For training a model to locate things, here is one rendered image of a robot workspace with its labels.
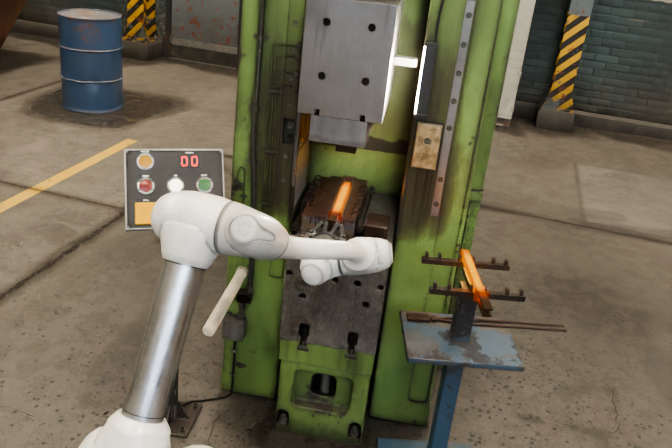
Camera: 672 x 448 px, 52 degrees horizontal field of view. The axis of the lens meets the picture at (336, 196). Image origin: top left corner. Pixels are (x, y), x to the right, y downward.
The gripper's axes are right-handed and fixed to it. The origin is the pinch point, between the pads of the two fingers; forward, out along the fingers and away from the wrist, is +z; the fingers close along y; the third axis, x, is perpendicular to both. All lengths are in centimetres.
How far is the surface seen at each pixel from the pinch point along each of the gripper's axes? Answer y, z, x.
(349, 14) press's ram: -3, 5, 72
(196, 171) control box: -49, -5, 13
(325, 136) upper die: -6.4, 5.1, 29.5
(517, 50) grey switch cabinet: 118, 526, -15
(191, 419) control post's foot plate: -50, -3, -99
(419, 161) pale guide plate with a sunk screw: 27.5, 17.1, 21.2
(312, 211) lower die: -9.1, 9.7, -1.8
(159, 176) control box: -61, -11, 12
